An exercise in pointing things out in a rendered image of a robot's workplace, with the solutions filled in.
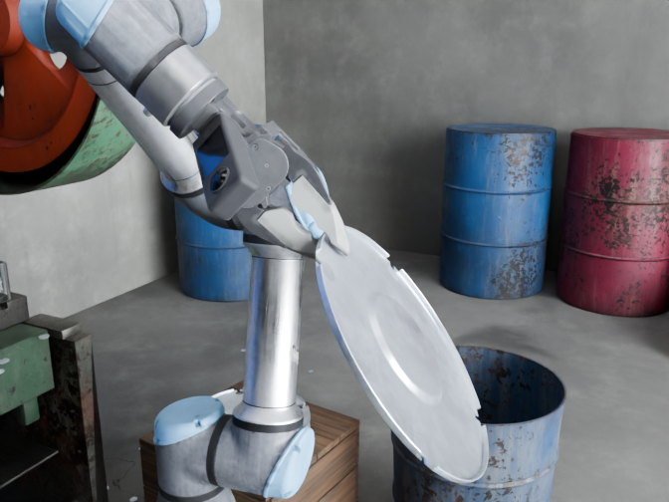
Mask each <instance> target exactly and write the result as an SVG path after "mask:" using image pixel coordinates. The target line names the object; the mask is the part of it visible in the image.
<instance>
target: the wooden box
mask: <svg viewBox="0 0 669 502"><path fill-rule="evenodd" d="M243 387H244V381H243V380H241V381H239V382H237V383H235V384H234V385H232V386H230V387H228V388H227V389H225V390H229V389H233V390H237V392H236V394H237V393H238V392H240V389H243ZM225 390H223V391H225ZM305 404H306V406H309V409H310V413H311V420H310V425H311V429H312V430H313V431H314V437H315V444H314V451H313V455H312V459H311V463H310V466H309V469H308V472H307V474H306V477H305V479H304V481H303V483H302V485H301V487H300V488H299V490H298V491H297V492H296V493H295V494H294V495H293V496H292V497H290V498H287V499H281V498H275V497H267V498H266V497H263V495H258V494H253V493H248V492H243V491H239V490H234V489H231V491H232V494H233V496H234V498H235V500H236V502H358V460H359V419H356V418H353V417H350V416H347V415H344V414H341V413H338V412H335V411H332V410H329V409H326V408H323V407H321V406H318V405H315V404H312V403H309V402H306V401H305ZM153 437H154V430H153V431H152V432H150V433H148V434H146V435H145V436H143V437H141V438H140V439H139V444H140V445H142V446H141V447H140V457H141V469H142V480H143V484H144V486H143V491H144V502H156V500H157V496H158V492H159V490H158V478H157V466H156V454H155V444H154V443H153Z"/></svg>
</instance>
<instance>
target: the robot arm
mask: <svg viewBox="0 0 669 502"><path fill-rule="evenodd" d="M220 8H221V7H220V3H219V0H20V3H19V9H18V16H19V23H20V26H21V29H22V32H23V34H24V36H25V37H26V39H27V40H28V41H29V42H30V43H31V44H32V45H33V46H34V47H36V48H38V49H40V50H43V51H50V52H52V53H58V52H62V53H64V54H65V56H66V57H67V58H68V59H69V61H70V62H71V63H72V64H73V65H74V66H75V67H76V69H77V70H78V71H79V73H80V74H81V75H82V76H83V77H84V79H85V80H86V81H87V82H88V84H89V85H90V86H91V87H92V88H93V90H94V91H95V92H96V93H97V94H98V96H99V97H100V98H101V99H102V100H103V102H104V103H105V104H106V105H107V107H108V108H109V109H110V110H111V112H112V113H113V114H114V115H115V116H116V118H117V119H118V120H119V121H120V122H121V124H122V125H123V126H124V127H125V128H126V130H127V131H128V132H129V133H130V135H131V136H132V137H133V138H134V139H135V141H136V142H137V143H138V144H139V145H140V147H141V148H142V149H143V150H144V151H145V153H146V154H147V155H148V156H149V158H150V159H151V160H152V161H153V162H154V164H155V165H156V166H157V167H158V168H159V170H160V179H161V182H162V183H163V185H164V186H165V187H166V188H167V190H168V191H169V192H170V193H171V194H172V195H173V196H174V197H175V198H176V199H177V200H178V201H179V202H180V203H181V204H182V205H184V206H185V207H186V208H187V209H189V210H190V211H191V212H192V213H194V214H195V215H197V216H198V217H200V218H202V219H203V220H205V221H207V222H209V223H211V224H213V225H215V226H218V227H221V228H224V229H230V230H240V231H243V244H244V245H245V246H246V248H247V249H248V250H249V251H250V253H251V255H252V257H251V274H250V290H249V306H248V323H247V339H246V356H245V371H244V388H243V400H242V401H241V402H240V403H239V404H237V405H236V406H235V407H234V408H233V412H232V414H227V413H224V411H225V407H224V405H223V403H222V401H220V399H218V398H216V397H213V396H193V397H189V398H185V399H182V400H179V401H176V402H174V403H172V404H170V405H169V406H167V407H166V408H164V409H163V410H162V411H161V412H160V413H159V414H158V416H157V417H156V419H155V422H154V437H153V443H154V444H155V454H156V466H157V478H158V490H159V492H158V496H157V500H156V502H236V500H235V498H234V496H233V494H232V491H231V489H234V490H239V491H243V492H248V493H253V494H258V495H263V497H266V498H267V497H275V498H281V499H287V498H290V497H292V496H293V495H294V494H295V493H296V492H297V491H298V490H299V488H300V487H301V485H302V483H303V481H304V479H305V477H306V474H307V472H308V469H309V466H310V463H311V459H312V455H313V451H314V444H315V437H314V431H313V430H312V429H311V428H309V427H308V426H304V412H303V411H302V410H301V409H300V408H299V407H298V405H297V404H296V388H297V373H298V358H299V343H300V328H301V312H302V298H303V283H304V268H305V258H306V257H309V258H312V259H315V260H316V249H317V244H318V241H317V240H316V238H320V237H321V236H322V234H323V233H324V232H325V233H326V234H327V235H328V237H329V238H330V240H331V245H332V246H333V247H334V248H336V249H337V250H338V251H340V252H341V253H342V254H344V255H345V256H347V255H348V254H349V252H350V251H349V243H348V237H347V233H346V230H345V227H344V225H343V222H342V220H341V218H340V216H339V213H338V211H337V209H336V207H335V204H334V202H333V201H332V200H331V199H330V196H329V192H328V187H327V184H326V181H325V178H324V176H323V174H322V173H321V171H320V170H319V169H318V168H317V167H316V166H315V164H314V163H313V162H312V161H311V160H310V159H309V158H308V157H307V156H306V154H305V153H304V152H303V151H302V150H301V149H300V148H299V147H298V146H297V145H296V144H295V143H294V142H293V141H292V140H291V139H290V138H289V137H288V136H287V135H286V134H285V133H284V132H283V131H282V130H281V129H280V128H279V127H278V126H277V125H276V124H275V123H274V122H273V121H271V122H269V123H267V124H265V125H261V126H260V127H259V128H257V127H256V126H255V125H254V124H253V123H252V122H251V121H250V120H249V119H248V118H247V117H246V116H245V115H244V114H243V113H242V112H241V111H240V110H239V109H238V108H237V107H236V106H235V105H234V104H233V103H232V102H231V101H230V100H229V99H228V98H227V97H226V96H227V94H228V92H229V88H228V87H227V86H226V85H225V84H224V83H223V82H222V81H221V80H220V79H217V72H216V71H215V70H214V69H213V68H212V67H211V66H210V65H209V64H208V63H207V62H206V61H205V60H204V59H203V58H202V57H201V56H200V55H199V54H198V53H197V52H196V51H195V50H194V49H193V48H192V47H195V46H197V45H199V44H200V43H202V42H203V41H204V40H205V39H206V38H208V37H210V36H211V35H212V34H213V33H214V32H215V30H216V28H217V27H218V24H219V21H220V13H221V11H220ZM194 130H196V131H197V132H199V136H197V135H196V133H195V132H194ZM277 136H278V137H279V138H280V139H281V140H282V141H283V142H284V143H285V144H286V146H284V145H283V144H282V143H281V142H280V141H279V140H278V139H277Z"/></svg>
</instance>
